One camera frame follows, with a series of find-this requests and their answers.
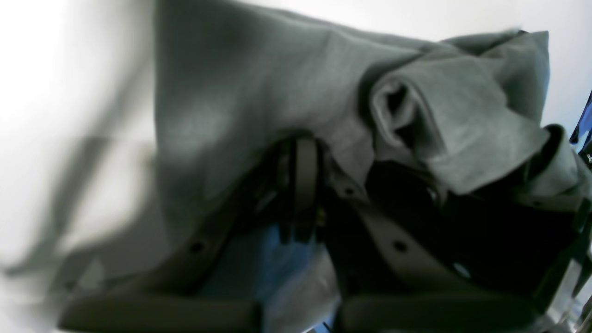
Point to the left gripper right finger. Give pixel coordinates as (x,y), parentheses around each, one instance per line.
(388,281)

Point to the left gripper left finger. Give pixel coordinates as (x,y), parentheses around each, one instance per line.
(167,298)

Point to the grey T-shirt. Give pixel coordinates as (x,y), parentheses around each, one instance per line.
(448,131)

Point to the blue plastic mount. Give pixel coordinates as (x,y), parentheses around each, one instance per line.
(581,135)

